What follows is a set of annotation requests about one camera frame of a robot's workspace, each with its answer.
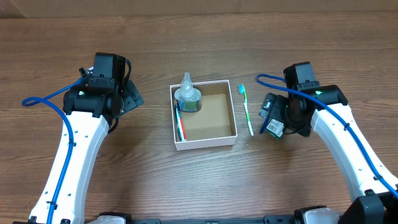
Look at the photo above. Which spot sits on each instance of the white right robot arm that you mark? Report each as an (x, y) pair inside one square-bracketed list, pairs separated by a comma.
[(308, 107)]

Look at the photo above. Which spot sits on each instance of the green white toothbrush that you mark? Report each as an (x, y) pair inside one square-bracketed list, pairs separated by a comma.
[(242, 91)]

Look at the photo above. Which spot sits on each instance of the green white soap bar pack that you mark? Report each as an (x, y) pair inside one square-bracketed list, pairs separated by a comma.
[(275, 128)]

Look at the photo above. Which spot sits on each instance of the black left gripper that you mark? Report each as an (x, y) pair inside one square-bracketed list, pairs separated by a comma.
[(133, 97)]

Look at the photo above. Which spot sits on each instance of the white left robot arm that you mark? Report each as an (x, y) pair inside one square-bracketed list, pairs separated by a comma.
[(90, 109)]

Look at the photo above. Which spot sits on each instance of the teal toothpaste tube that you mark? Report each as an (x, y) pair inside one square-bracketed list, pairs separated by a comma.
[(181, 129)]

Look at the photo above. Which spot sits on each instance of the clear soap pump bottle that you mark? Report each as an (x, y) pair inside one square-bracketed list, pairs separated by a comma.
[(188, 97)]

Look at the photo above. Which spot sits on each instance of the pink cardboard box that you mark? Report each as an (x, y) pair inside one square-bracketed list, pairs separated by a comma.
[(214, 125)]

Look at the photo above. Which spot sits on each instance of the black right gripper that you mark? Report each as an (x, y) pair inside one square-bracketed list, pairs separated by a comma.
[(269, 106)]

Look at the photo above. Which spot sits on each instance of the blue disposable razor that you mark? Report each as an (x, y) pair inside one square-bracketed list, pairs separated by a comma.
[(264, 126)]

